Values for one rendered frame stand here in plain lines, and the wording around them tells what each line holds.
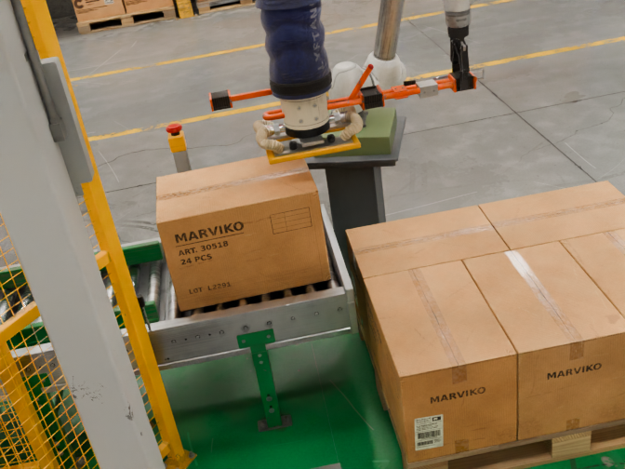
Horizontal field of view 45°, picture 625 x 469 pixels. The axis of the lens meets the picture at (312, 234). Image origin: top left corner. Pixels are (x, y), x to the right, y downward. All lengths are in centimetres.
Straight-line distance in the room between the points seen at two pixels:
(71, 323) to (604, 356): 172
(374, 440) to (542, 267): 93
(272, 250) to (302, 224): 15
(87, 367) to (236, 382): 152
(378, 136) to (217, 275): 103
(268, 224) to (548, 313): 105
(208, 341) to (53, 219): 124
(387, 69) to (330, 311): 124
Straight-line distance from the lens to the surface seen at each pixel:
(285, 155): 275
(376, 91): 287
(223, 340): 289
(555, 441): 293
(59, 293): 188
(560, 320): 274
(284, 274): 294
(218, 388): 344
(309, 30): 266
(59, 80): 182
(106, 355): 198
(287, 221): 282
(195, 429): 329
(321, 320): 288
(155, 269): 330
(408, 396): 258
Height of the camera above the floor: 221
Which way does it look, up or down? 30 degrees down
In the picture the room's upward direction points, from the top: 9 degrees counter-clockwise
